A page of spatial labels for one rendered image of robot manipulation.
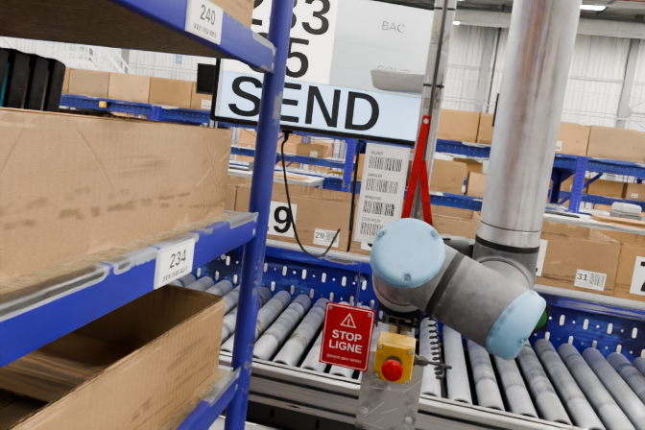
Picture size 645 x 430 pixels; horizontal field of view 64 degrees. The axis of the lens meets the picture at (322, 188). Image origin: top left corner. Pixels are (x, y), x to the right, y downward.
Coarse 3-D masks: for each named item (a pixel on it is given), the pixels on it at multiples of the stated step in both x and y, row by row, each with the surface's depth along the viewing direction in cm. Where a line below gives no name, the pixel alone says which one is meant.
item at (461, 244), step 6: (444, 234) 99; (444, 240) 95; (450, 240) 95; (456, 240) 95; (462, 240) 95; (468, 240) 97; (474, 240) 98; (450, 246) 94; (456, 246) 94; (462, 246) 94; (468, 246) 94; (462, 252) 94; (468, 252) 94
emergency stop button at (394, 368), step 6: (390, 360) 94; (384, 366) 94; (390, 366) 94; (396, 366) 94; (384, 372) 94; (390, 372) 94; (396, 372) 94; (402, 372) 94; (390, 378) 94; (396, 378) 94
